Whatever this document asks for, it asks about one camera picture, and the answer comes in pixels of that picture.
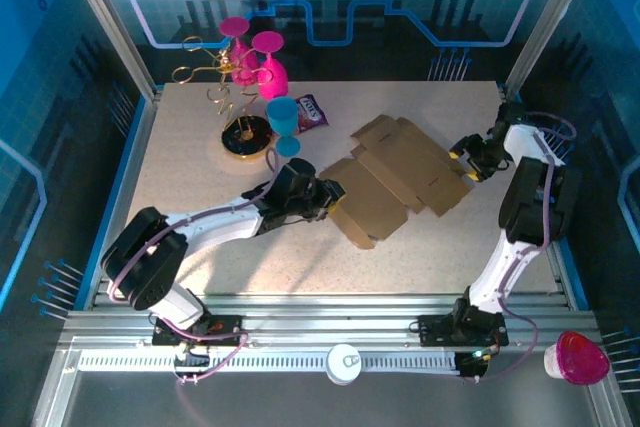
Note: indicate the aluminium frame rail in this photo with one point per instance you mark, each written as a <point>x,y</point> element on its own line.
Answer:
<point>325,312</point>

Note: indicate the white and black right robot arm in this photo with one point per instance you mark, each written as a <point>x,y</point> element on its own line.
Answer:
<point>500,277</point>

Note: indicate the purple candy bag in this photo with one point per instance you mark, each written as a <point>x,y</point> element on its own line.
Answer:
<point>311,114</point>

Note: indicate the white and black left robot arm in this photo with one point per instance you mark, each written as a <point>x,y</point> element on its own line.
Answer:
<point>175,299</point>

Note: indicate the blue plastic goblet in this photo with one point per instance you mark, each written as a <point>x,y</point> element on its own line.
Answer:
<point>281,116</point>

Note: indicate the white cup with pink lid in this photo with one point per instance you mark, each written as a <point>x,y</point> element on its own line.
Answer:
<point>580,359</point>

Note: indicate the aluminium frame post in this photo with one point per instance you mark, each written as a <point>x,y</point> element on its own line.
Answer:
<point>111,22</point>
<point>550,22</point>

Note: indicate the brown cardboard paper box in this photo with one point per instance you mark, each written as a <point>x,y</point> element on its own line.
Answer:
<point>400,172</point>

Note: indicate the pink plastic goblet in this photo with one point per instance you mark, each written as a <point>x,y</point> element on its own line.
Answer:
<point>244,72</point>
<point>273,82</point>

